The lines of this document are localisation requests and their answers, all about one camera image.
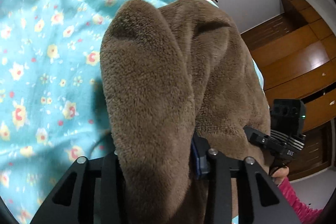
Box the person's right forearm pink sleeve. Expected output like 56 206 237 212
278 178 325 224

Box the brown fleece garment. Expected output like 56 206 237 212
100 0 272 224

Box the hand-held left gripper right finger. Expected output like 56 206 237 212
191 135 302 224

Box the floral turquoise bed sheet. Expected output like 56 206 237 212
0 0 264 224

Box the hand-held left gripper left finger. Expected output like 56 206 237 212
30 152 129 224

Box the wooden wardrobe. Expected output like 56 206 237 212
240 0 336 183

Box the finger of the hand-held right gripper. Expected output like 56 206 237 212
243 126 271 150

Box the person's right hand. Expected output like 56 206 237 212
272 166 290 186

